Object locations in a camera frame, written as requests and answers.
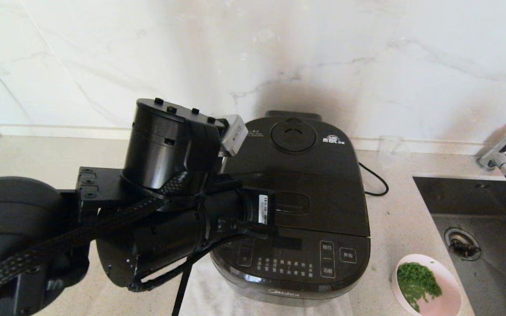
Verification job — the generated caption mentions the black rice cooker lid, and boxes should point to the black rice cooker lid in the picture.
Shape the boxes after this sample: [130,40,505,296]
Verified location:
[220,111,371,240]

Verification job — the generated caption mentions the pink bowl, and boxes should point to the pink bowl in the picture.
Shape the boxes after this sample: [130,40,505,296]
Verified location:
[391,254,463,316]

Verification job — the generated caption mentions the white cloth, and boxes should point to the white cloth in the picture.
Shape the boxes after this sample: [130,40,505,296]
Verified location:
[178,259,354,316]

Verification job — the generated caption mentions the black flat strip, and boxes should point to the black flat strip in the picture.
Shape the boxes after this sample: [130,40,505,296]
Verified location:
[172,259,195,316]

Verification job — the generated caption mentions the chopped green onions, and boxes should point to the chopped green onions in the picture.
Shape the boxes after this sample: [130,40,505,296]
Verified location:
[396,262,443,313]

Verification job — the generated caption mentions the round sink drain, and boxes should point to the round sink drain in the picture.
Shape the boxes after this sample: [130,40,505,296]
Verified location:
[444,227,482,262]

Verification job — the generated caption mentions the steel sink basin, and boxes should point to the steel sink basin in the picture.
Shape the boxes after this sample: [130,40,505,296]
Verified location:
[412,176,506,316]

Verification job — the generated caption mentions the chrome faucet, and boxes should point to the chrome faucet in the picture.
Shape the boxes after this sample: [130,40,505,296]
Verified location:
[475,115,506,180]

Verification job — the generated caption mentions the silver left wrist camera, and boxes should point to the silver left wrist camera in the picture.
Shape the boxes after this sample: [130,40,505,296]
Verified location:
[219,115,249,158]

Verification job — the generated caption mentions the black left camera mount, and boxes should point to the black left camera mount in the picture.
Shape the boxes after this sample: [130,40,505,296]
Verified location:
[185,115,229,185]

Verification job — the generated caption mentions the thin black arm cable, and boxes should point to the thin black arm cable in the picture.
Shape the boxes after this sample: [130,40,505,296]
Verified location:
[128,228,275,293]

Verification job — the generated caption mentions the black power cord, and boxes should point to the black power cord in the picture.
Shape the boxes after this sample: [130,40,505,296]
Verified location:
[357,162,389,197]

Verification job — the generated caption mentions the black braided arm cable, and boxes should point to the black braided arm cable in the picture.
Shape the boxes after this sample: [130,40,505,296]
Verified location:
[0,170,188,301]

